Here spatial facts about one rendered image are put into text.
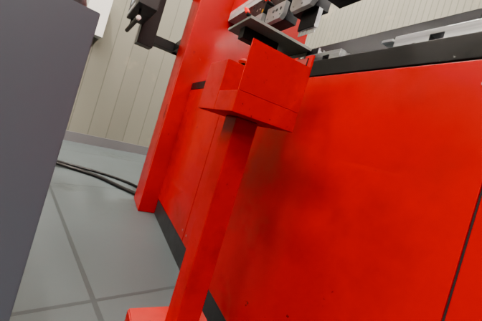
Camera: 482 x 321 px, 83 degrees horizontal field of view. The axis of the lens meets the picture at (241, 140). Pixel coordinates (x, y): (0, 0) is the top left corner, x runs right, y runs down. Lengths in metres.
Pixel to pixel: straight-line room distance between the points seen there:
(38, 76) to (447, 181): 0.71
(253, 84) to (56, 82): 0.38
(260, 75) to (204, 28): 1.35
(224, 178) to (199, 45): 1.33
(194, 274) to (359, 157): 0.44
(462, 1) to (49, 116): 4.37
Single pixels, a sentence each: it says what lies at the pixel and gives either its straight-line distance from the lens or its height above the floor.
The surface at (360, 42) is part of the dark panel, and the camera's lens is 1.71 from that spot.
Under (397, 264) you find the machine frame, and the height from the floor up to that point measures 0.49.
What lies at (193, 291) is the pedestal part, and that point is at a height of 0.25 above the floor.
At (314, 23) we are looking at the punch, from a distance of 1.15.
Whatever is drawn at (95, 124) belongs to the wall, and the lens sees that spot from 3.98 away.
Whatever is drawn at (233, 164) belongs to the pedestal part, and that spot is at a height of 0.55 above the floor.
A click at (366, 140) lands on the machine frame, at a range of 0.59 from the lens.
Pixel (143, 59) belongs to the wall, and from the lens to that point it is 4.12.
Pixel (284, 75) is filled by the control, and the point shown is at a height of 0.77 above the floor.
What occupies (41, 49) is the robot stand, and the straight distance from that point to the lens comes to 0.64.
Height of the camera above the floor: 0.61
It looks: level
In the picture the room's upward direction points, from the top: 17 degrees clockwise
